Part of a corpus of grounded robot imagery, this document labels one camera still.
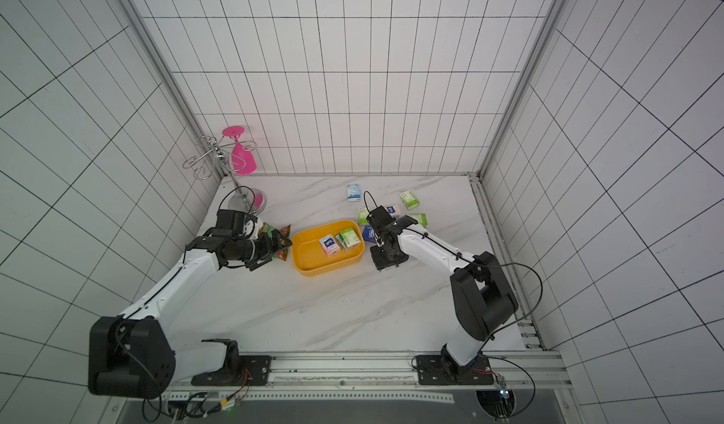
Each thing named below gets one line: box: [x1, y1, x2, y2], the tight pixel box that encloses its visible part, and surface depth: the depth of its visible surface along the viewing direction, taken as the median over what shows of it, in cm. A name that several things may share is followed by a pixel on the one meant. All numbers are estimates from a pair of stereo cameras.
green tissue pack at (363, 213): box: [358, 207, 371, 226], surface depth 106 cm
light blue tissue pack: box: [346, 183, 362, 202], surface depth 112 cm
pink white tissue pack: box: [318, 233, 342, 258], surface depth 96 cm
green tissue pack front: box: [339, 227, 362, 250], surface depth 95 cm
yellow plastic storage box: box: [291, 219, 366, 278], surface depth 97 cm
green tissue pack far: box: [399, 190, 421, 211], surface depth 111 cm
